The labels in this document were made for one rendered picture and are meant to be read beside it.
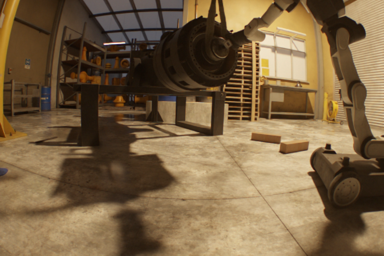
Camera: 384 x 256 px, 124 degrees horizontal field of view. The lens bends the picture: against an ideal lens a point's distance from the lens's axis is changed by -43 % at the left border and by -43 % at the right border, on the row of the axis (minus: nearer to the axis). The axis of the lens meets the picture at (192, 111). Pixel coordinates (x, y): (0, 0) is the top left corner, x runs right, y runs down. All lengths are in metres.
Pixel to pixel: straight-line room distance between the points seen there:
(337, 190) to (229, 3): 6.60
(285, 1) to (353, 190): 0.99
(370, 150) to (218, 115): 1.98
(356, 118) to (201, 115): 3.20
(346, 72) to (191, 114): 3.22
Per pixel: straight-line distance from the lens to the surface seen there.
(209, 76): 1.16
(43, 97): 6.96
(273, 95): 5.81
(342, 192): 1.04
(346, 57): 1.18
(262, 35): 1.03
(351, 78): 1.19
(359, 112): 1.17
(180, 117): 3.41
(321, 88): 7.71
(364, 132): 1.24
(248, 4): 7.18
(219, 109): 2.53
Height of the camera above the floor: 0.50
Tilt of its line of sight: 4 degrees down
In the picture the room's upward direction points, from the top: 2 degrees clockwise
